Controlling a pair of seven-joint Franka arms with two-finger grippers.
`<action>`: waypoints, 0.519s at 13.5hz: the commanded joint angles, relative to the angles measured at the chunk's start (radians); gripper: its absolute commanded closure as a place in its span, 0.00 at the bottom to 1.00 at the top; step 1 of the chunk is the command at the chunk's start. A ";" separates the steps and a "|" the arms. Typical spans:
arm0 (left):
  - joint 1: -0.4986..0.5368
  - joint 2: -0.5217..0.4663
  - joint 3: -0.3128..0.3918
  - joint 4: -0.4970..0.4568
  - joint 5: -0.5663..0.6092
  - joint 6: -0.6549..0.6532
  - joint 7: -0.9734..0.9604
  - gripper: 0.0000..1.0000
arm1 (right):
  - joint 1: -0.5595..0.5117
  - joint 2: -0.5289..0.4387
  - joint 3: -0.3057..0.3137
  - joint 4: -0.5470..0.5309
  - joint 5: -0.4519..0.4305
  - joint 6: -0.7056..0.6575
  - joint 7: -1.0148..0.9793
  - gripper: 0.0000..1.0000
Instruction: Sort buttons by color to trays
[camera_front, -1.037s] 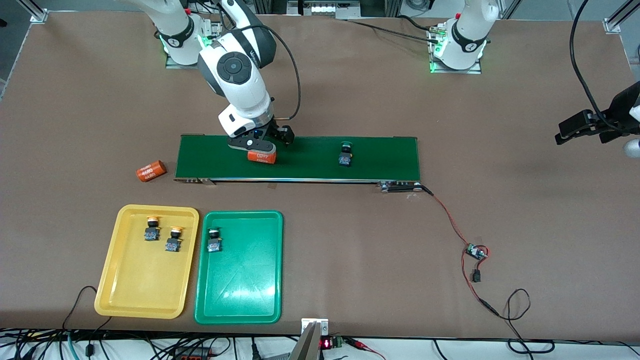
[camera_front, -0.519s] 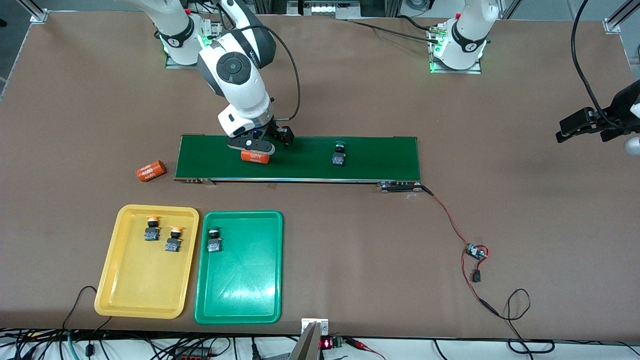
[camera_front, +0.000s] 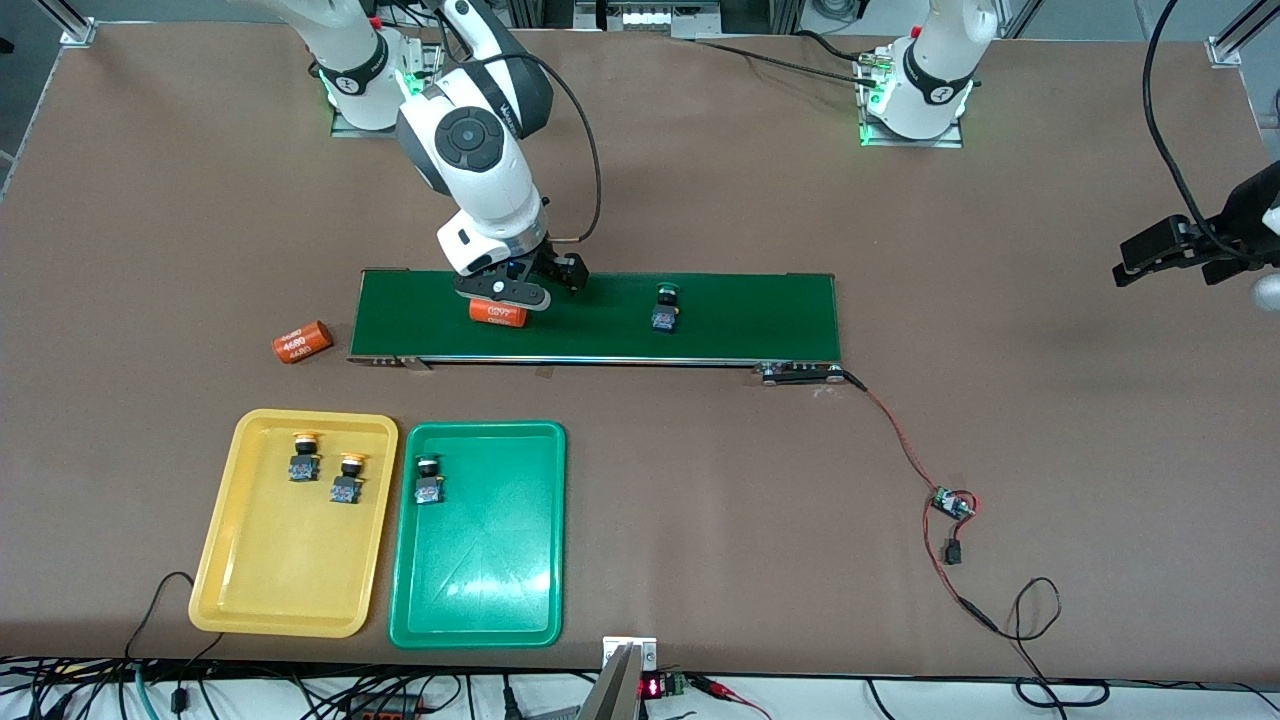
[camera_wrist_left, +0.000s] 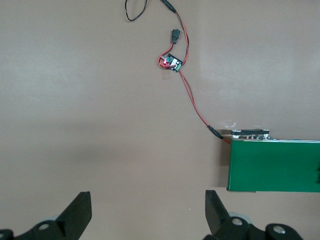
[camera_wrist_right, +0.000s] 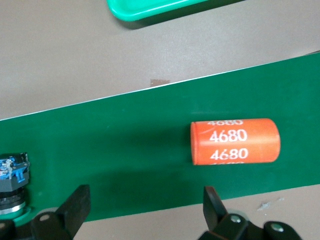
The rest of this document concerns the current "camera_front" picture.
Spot red probe wire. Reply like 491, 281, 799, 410
690, 675, 771, 720

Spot red terminal block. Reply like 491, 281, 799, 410
345, 695, 431, 720

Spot orange printed cylinder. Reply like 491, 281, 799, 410
468, 298, 529, 329
272, 320, 334, 365

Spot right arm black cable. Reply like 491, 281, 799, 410
420, 0, 604, 244

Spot green plastic tray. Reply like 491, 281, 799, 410
388, 421, 567, 650

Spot tangled cable bundle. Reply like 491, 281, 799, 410
0, 655, 601, 720

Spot aluminium equipment rack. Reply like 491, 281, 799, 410
505, 0, 801, 39

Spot yellow plastic tray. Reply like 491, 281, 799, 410
188, 408, 400, 639

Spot black base power cable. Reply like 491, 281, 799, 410
690, 30, 881, 89

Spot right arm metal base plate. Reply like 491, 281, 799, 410
330, 30, 446, 139

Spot thin black cable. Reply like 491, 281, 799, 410
125, 571, 226, 663

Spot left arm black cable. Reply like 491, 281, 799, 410
1142, 0, 1256, 269

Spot grey metal camera bracket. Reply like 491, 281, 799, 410
575, 636, 659, 720

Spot green conveyor belt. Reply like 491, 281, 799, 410
347, 268, 846, 386

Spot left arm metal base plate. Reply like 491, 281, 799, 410
858, 50, 966, 149

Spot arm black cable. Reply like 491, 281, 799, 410
420, 0, 604, 244
1142, 0, 1256, 269

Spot aluminium corner post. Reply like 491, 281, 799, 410
40, 0, 98, 48
1205, 0, 1280, 69

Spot looped black cable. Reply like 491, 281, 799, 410
985, 577, 1111, 709

